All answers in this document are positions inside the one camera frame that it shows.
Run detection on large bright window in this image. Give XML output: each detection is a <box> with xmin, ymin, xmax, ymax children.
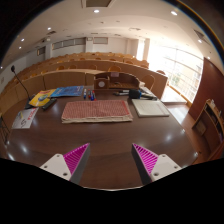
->
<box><xmin>146</xmin><ymin>42</ymin><xmax>204</xmax><ymax>103</ymax></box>

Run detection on white paper pad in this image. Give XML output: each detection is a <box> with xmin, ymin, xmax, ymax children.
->
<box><xmin>131</xmin><ymin>98</ymin><xmax>171</xmax><ymax>118</ymax></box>

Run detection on wooden shelf unit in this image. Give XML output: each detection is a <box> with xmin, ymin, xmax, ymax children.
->
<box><xmin>191</xmin><ymin>98</ymin><xmax>224</xmax><ymax>161</ymax></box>

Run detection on rows of wooden lecture seats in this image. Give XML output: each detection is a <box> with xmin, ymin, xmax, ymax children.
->
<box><xmin>0</xmin><ymin>51</ymin><xmax>168</xmax><ymax>114</ymax></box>

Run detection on black handheld microphone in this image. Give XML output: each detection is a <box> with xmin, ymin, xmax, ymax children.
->
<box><xmin>128</xmin><ymin>88</ymin><xmax>158</xmax><ymax>101</ymax></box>

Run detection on black gooseneck desk microphone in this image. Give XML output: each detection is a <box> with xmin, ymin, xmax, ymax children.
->
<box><xmin>10</xmin><ymin>64</ymin><xmax>38</xmax><ymax>110</ymax></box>

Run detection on wooden desk organizer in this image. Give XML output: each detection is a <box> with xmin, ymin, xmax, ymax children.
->
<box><xmin>93</xmin><ymin>71</ymin><xmax>141</xmax><ymax>91</ymax></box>

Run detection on yellow booklet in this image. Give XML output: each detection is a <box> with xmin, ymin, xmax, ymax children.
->
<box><xmin>28</xmin><ymin>88</ymin><xmax>57</xmax><ymax>108</ymax></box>

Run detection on recessed ceiling lights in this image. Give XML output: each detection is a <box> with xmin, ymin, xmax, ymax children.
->
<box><xmin>18</xmin><ymin>8</ymin><xmax>213</xmax><ymax>61</ymax></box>

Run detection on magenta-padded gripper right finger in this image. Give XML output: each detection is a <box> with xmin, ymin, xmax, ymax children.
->
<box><xmin>131</xmin><ymin>143</ymin><xmax>183</xmax><ymax>186</ymax></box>

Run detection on ceiling air vent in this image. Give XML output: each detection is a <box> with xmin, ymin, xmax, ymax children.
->
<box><xmin>81</xmin><ymin>0</ymin><xmax>114</xmax><ymax>9</ymax></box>

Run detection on white leaflet with red print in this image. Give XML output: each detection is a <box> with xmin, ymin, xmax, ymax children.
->
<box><xmin>11</xmin><ymin>107</ymin><xmax>40</xmax><ymax>130</ymax></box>

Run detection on red checked towel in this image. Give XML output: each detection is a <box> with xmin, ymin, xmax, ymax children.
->
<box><xmin>60</xmin><ymin>99</ymin><xmax>134</xmax><ymax>124</ymax></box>

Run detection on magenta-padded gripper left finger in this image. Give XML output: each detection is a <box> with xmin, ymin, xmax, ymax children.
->
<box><xmin>39</xmin><ymin>142</ymin><xmax>92</xmax><ymax>185</ymax></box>

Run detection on blue booklet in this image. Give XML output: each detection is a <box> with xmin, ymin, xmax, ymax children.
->
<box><xmin>50</xmin><ymin>85</ymin><xmax>85</xmax><ymax>99</ymax></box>

